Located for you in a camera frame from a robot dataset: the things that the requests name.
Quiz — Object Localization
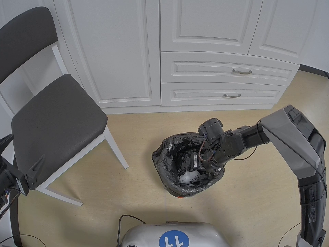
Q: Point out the black cable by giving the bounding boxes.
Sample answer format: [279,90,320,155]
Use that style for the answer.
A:
[117,215,146,245]

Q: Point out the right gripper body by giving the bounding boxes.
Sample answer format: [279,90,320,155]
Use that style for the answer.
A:
[190,151,226,173]

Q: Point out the black plastic bag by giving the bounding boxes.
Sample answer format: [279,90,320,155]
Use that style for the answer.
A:
[152,131,225,199]

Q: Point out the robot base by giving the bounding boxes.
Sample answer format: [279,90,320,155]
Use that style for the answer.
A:
[121,222,229,247]

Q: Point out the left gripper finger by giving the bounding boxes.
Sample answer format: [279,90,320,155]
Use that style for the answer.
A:
[0,134,14,155]
[25,155,46,190]

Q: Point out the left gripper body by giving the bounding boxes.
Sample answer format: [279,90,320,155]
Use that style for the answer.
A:
[0,161,29,197]

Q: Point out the white chair with grey seat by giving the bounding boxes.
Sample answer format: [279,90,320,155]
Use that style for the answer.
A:
[0,6,129,206]

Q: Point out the white wardrobe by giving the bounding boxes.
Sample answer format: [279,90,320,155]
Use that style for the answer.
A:
[40,0,320,114]

